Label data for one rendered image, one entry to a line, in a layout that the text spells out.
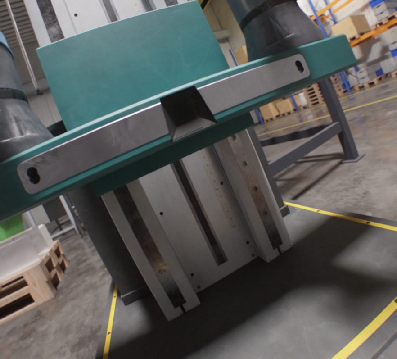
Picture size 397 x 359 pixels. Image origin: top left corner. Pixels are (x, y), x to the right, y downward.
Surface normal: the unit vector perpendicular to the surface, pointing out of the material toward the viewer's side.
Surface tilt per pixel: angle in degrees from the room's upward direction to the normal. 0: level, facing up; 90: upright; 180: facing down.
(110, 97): 90
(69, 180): 90
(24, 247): 90
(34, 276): 90
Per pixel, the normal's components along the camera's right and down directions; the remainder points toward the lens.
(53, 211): 0.37, -0.10
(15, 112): 0.69, -0.61
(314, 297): -0.40, -0.91
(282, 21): -0.33, -0.12
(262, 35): -0.70, 0.04
